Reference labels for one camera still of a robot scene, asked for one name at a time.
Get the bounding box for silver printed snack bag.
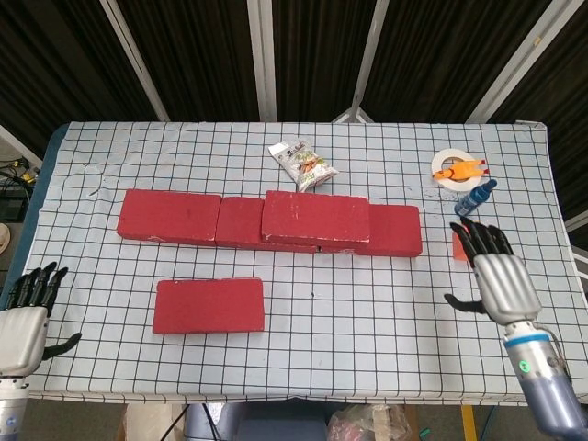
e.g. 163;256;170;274
268;141;341;193

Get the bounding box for white plastic sheet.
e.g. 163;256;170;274
121;403;185;441

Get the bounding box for blue table edge padding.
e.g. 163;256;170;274
0;126;65;322

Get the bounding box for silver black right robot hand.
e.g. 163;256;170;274
444;219;542;327

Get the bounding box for white tape roll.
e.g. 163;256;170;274
430;149;481;190

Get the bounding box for white black-grid tablecloth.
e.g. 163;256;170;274
0;121;588;405

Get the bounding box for red rectangular foam brick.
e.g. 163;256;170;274
214;196;322;254
152;277;266;335
117;189;224;243
321;204;423;257
260;190;371;245

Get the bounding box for blue spray bottle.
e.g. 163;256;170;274
454;179;499;217

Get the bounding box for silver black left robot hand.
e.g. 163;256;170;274
0;261;83;377

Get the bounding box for dark brown curtain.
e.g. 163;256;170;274
0;0;588;221

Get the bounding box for white frame post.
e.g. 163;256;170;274
98;0;171;123
246;0;279;123
331;0;392;124
463;0;571;124

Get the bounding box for yellow rubber chicken toy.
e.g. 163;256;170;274
430;158;491;184

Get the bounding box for yellow post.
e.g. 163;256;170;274
461;403;477;441

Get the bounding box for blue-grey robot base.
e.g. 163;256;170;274
183;402;330;441

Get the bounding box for orange cube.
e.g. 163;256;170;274
452;227;474;264

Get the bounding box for cables with yellow plugs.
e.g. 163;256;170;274
0;155;42;185

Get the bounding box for clear plastic bag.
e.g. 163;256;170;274
326;403;414;441

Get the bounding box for black box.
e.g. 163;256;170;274
0;183;31;221

